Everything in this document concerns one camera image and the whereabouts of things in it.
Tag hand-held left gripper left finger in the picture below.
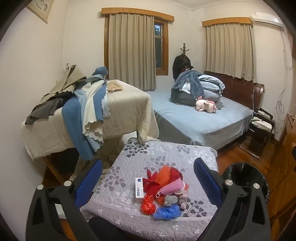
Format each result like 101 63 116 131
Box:
25 159 103 241

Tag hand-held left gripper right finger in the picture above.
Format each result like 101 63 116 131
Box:
194 158 271 241

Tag black lined trash bin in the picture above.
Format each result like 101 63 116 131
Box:
220 162 270 209

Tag orange mesh cloth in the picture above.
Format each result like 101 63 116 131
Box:
154 165 173 186

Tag dusty pink cloth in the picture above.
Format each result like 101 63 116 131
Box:
177 191 189 210

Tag pink face mask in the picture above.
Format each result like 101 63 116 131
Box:
159 179 185 195

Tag wooden table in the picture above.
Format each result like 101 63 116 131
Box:
43 153 77 186

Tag beige hanging sheet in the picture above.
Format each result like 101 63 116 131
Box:
102 137 130 167

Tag grey sock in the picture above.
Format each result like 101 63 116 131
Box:
165 195 177 207

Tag light blue scalloped cloth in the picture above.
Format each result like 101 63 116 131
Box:
75 89 111 151

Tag blue plastic bag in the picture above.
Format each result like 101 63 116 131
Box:
152 205 182 220

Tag white carton with blue logo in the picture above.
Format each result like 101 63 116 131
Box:
135 177 145 204

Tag grey floral quilt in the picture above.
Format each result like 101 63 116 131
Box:
80 138 219 241

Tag red plastic bag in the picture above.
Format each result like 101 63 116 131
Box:
142 194 156 215

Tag bed with blue sheet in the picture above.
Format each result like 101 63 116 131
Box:
146 89 253 151

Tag black folding chair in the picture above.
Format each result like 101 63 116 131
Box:
238 107 275 158

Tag cream scalloped cloth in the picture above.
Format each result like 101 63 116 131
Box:
82 81 108 139

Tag pink plush toy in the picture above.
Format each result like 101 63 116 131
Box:
195 97 218 113

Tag white chair cushion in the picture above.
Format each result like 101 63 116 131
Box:
252 111 274 133

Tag beige striped quilt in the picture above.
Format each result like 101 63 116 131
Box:
21 79 159 160

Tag wooden cabinet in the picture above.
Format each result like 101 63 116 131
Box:
266 113 296 232

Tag dark grey cloth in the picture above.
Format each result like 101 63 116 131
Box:
25 76 107 125

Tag stack of folded blue bedding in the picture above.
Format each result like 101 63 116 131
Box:
171 75 225 109

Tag grey blue fleece robe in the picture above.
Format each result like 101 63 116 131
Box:
171 70 205 102

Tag tan crumpled lace cloth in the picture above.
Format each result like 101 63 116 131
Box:
106 81 124 94

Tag dark wooden headboard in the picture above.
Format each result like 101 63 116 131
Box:
205 71 265 109

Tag dark jacket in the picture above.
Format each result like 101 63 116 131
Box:
172 55 195 80

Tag narrow beige curtain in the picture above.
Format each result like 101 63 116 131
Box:
205 23 257 82

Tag wooden coat rack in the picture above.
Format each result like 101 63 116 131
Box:
180 43 193 70

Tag wide beige curtain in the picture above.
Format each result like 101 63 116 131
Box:
109 13 156 91

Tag wooden framed window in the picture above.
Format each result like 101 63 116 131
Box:
104 16 169 76

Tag short wooden curtain pelmet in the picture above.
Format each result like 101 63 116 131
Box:
202 17 253 28

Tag white air conditioner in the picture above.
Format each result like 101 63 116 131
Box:
250 13 284 28

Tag long wooden curtain pelmet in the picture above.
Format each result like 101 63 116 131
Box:
101 8 174 23

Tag hanging wall cables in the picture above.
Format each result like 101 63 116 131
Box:
276 30 294 121

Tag framed wall picture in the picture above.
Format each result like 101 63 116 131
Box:
26 0 56 24

